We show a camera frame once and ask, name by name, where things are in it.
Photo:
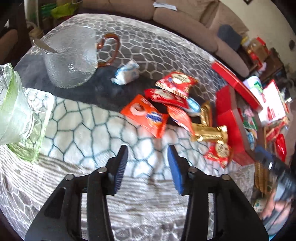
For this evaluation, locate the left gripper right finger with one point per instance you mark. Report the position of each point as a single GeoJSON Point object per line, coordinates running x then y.
{"type": "Point", "coordinates": [192, 182]}

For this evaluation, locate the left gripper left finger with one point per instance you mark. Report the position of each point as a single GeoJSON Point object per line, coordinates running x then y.
{"type": "Point", "coordinates": [104, 181]}

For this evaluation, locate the gold foil snack bar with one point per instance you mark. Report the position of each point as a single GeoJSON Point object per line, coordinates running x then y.
{"type": "Point", "coordinates": [202, 133]}

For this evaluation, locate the orange snack packet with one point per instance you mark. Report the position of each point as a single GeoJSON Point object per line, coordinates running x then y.
{"type": "Point", "coordinates": [146, 115]}

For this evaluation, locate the wicker basket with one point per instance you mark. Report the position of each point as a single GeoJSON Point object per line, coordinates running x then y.
{"type": "Point", "coordinates": [261, 180]}

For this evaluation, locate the red round-logo snack packet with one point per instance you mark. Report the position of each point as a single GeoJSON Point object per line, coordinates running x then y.
{"type": "Point", "coordinates": [220, 153]}

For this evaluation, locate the red octagonal tin base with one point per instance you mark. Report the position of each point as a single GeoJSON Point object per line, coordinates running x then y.
{"type": "Point", "coordinates": [229, 109]}

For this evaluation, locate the patterned grey table cloth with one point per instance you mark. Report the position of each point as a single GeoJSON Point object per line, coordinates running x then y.
{"type": "Point", "coordinates": [81, 137]}

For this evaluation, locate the red snack packet lower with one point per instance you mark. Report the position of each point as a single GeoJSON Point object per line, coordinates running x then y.
{"type": "Point", "coordinates": [180, 117]}

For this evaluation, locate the blue white candy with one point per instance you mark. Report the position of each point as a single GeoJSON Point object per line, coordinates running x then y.
{"type": "Point", "coordinates": [194, 108]}

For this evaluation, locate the red octagonal tin lid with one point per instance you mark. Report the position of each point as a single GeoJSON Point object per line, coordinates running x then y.
{"type": "Point", "coordinates": [234, 82]}

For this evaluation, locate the red snack packet middle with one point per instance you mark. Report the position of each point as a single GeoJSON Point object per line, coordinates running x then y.
{"type": "Point", "coordinates": [165, 97]}

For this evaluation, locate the red snack packet top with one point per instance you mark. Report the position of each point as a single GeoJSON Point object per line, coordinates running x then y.
{"type": "Point", "coordinates": [177, 83]}

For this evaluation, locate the green glass bowl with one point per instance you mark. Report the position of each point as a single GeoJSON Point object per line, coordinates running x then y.
{"type": "Point", "coordinates": [25, 114]}

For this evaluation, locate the white blue crumpled wrapper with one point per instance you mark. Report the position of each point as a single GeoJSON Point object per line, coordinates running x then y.
{"type": "Point", "coordinates": [126, 73]}

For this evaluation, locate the dark blue cushion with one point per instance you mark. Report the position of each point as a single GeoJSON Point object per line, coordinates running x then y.
{"type": "Point", "coordinates": [227, 34]}

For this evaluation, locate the beige sofa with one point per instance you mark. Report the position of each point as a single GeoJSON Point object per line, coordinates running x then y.
{"type": "Point", "coordinates": [197, 21]}

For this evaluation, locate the green plastic bag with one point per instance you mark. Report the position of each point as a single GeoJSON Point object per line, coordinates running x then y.
{"type": "Point", "coordinates": [57, 12]}

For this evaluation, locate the white paper on sofa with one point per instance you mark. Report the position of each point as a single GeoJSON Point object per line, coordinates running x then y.
{"type": "Point", "coordinates": [166, 6]}

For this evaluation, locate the glass pitcher amber handle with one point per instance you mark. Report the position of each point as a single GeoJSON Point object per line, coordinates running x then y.
{"type": "Point", "coordinates": [76, 59]}

